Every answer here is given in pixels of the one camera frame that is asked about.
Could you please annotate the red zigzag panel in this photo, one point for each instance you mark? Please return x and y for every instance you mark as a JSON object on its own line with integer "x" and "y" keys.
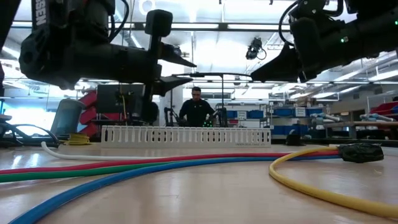
{"x": 88, "y": 116}

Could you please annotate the blue storage bin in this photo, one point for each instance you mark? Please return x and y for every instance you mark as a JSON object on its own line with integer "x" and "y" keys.
{"x": 256, "y": 114}
{"x": 279, "y": 130}
{"x": 302, "y": 127}
{"x": 314, "y": 112}
{"x": 232, "y": 114}
{"x": 283, "y": 112}

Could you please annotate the person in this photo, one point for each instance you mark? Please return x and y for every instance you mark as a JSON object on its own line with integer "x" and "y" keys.
{"x": 196, "y": 112}

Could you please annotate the black ceiling camera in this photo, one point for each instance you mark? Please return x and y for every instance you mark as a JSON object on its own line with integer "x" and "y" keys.
{"x": 178, "y": 50}

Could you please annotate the black aluminium frame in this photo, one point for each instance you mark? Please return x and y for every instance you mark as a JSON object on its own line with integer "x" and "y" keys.
{"x": 317, "y": 142}

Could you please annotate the black bench robot arm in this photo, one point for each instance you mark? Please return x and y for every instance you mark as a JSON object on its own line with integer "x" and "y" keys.
{"x": 222, "y": 116}
{"x": 169, "y": 115}

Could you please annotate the grey foam roll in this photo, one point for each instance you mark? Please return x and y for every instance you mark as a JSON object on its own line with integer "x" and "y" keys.
{"x": 329, "y": 117}
{"x": 376, "y": 117}

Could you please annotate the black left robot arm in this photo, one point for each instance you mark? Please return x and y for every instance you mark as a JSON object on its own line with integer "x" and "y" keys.
{"x": 77, "y": 56}

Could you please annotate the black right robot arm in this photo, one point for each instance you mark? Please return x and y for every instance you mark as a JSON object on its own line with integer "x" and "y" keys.
{"x": 373, "y": 31}

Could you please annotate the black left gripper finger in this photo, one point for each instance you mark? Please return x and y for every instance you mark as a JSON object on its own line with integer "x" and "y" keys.
{"x": 168, "y": 85}
{"x": 158, "y": 21}

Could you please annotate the black overhead camera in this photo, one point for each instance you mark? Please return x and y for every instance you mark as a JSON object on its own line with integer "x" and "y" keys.
{"x": 255, "y": 46}

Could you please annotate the black monitor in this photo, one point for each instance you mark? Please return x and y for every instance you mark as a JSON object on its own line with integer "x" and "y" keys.
{"x": 105, "y": 99}

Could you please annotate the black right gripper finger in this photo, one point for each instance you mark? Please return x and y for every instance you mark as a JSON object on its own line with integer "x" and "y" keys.
{"x": 292, "y": 56}
{"x": 289, "y": 74}

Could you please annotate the red storage bin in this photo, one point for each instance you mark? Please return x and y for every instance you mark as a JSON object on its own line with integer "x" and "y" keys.
{"x": 385, "y": 109}

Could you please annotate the tall black station frame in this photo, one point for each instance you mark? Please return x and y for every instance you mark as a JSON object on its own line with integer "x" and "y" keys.
{"x": 222, "y": 93}

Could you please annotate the wooden workbench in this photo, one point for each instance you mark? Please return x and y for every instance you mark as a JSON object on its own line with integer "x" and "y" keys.
{"x": 373, "y": 124}

